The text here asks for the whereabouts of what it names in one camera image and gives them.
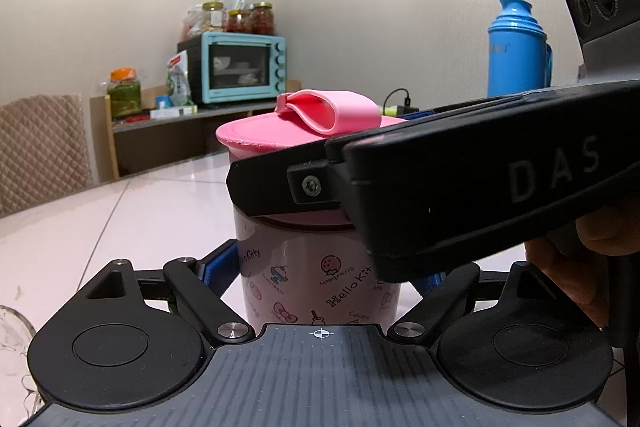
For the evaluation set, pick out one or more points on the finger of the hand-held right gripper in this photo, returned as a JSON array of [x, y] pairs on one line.
[[465, 106], [270, 187]]

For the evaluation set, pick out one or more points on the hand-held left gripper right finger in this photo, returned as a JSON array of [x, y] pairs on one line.
[[431, 283]]

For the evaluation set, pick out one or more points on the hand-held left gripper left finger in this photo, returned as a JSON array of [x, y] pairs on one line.
[[216, 268]]

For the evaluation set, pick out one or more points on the pink printed bottle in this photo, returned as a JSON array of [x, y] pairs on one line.
[[300, 277]]

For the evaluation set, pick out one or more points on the person's right hand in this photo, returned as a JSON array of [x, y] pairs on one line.
[[565, 272]]

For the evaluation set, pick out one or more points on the blue thermos flask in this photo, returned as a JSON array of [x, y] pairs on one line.
[[517, 57]]

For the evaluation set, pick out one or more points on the yellow-green object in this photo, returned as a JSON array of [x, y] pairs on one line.
[[390, 110]]

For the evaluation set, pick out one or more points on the wooden side shelf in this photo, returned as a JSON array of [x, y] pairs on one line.
[[160, 137]]

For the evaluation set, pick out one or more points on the flat white box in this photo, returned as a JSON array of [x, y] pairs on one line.
[[172, 111]]

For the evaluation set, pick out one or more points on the teal toaster oven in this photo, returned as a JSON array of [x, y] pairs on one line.
[[235, 67]]

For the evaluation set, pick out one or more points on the green snack bag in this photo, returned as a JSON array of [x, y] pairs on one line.
[[179, 89]]

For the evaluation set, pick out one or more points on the small blue box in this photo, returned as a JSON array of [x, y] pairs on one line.
[[162, 102]]

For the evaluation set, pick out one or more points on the tall jar of red preserve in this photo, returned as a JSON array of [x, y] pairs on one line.
[[263, 19]]

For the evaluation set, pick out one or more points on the small jar of red preserve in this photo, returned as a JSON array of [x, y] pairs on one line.
[[238, 22]]

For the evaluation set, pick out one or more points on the green jar with orange lid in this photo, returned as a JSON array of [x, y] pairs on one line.
[[124, 94]]

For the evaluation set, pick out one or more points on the glass jar with yellow lid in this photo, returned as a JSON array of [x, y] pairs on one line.
[[213, 18]]

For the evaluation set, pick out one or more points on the clear plastic food bag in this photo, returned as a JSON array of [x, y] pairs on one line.
[[192, 24]]

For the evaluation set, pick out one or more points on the chair with quilted beige cover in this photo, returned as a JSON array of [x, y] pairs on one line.
[[42, 152]]

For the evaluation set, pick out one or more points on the clear drinking glass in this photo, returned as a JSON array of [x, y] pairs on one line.
[[12, 347]]

